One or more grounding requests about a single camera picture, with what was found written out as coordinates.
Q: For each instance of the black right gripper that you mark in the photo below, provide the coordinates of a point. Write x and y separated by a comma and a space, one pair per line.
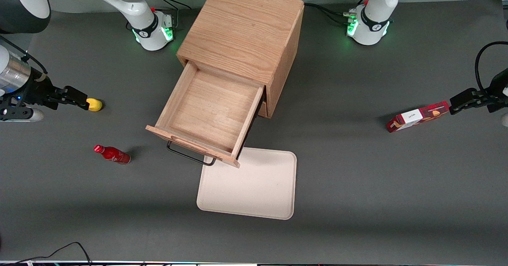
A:
40, 90

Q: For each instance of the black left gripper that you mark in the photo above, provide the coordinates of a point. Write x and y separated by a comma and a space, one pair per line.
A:
497, 84

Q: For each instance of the wooden drawer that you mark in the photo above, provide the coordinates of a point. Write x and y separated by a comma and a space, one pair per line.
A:
206, 107

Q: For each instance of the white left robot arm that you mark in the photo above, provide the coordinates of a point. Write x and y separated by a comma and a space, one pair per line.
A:
373, 20

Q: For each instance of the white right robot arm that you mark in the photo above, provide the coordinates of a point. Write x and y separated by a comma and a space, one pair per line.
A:
131, 4

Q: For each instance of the yellow lemon toy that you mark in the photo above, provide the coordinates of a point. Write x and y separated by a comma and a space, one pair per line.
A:
95, 105

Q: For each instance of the red tartan cookie box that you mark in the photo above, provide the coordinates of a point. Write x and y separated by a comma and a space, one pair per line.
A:
416, 117

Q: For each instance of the red drink bottle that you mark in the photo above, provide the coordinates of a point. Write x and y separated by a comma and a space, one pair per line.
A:
115, 155

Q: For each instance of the wooden cabinet body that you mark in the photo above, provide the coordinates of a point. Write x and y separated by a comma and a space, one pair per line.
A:
242, 24

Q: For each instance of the beige plastic tray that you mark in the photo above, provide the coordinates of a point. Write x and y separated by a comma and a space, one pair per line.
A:
250, 186

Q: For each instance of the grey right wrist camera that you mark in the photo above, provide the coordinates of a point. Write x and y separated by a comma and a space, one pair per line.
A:
24, 116

